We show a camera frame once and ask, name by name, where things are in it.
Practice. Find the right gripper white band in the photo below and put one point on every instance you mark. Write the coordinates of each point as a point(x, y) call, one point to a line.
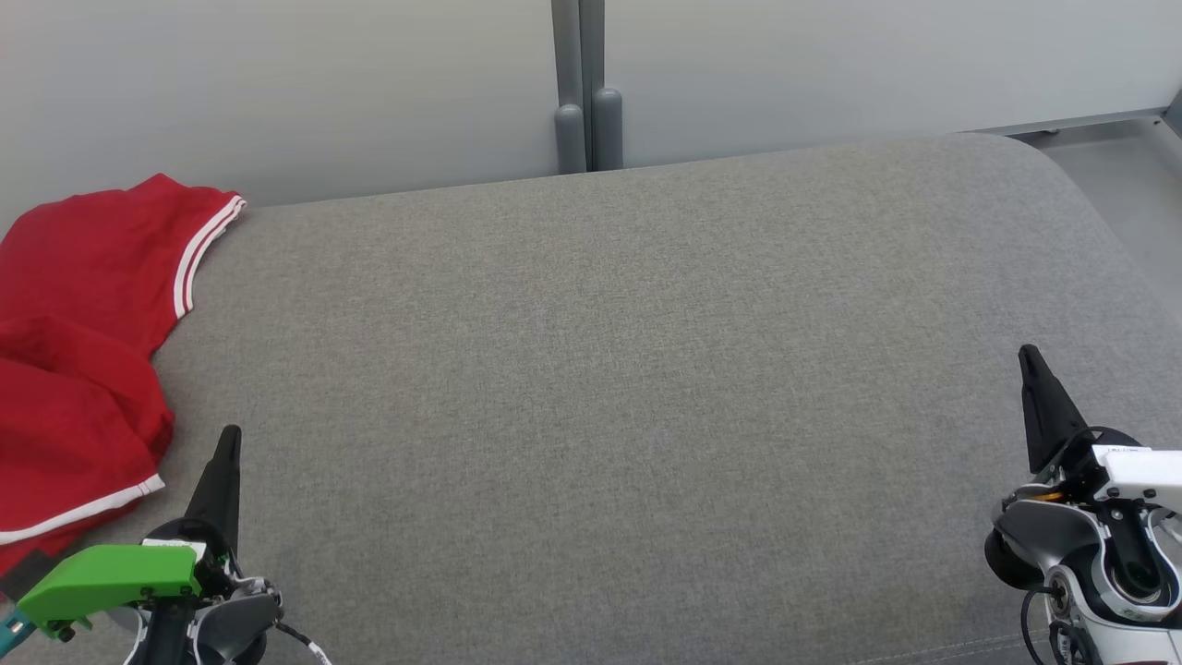
point(1136, 471)

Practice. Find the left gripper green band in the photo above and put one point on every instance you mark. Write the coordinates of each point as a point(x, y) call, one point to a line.
point(102, 577)

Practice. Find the red Bulls 23 jersey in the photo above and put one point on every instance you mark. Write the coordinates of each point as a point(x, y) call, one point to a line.
point(83, 249)

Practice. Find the grey fabric sofa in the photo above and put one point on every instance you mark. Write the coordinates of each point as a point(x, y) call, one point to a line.
point(591, 369)

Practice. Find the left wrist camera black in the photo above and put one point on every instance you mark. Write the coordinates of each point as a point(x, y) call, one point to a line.
point(23, 574)

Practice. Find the teal left camera connector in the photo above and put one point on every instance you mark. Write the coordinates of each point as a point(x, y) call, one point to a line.
point(14, 637)

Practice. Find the grey partition base rail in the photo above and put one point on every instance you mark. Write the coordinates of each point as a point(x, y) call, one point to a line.
point(1090, 121)

